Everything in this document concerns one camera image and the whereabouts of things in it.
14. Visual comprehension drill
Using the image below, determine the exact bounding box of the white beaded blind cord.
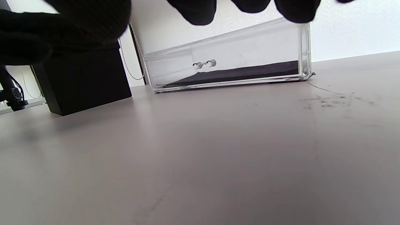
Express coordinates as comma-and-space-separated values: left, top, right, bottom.
118, 22, 146, 80

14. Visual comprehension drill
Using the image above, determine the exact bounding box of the thin white cable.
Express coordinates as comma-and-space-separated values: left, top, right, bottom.
21, 72, 43, 99

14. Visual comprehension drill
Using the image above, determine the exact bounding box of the clear acrylic drawer case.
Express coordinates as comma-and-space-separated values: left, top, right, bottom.
143, 17, 316, 93

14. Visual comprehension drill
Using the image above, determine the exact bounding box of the black window frame bar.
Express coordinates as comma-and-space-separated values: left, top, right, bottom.
129, 22, 148, 85

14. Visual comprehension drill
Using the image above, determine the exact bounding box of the black box lid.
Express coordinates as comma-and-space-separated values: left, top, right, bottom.
31, 40, 125, 82

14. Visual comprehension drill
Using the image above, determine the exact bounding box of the clear acrylic drawer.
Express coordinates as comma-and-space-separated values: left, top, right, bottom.
145, 27, 306, 90

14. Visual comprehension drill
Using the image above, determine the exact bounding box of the person's right hand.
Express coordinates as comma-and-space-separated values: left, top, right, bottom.
0, 0, 355, 66

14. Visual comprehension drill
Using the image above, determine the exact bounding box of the black box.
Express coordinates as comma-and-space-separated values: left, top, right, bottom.
37, 67, 132, 116

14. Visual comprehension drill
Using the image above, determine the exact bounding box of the black stand with cables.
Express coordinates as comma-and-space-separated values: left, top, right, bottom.
0, 65, 29, 112

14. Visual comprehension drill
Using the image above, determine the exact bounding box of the black felt drawer liner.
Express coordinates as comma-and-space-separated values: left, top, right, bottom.
158, 60, 300, 88

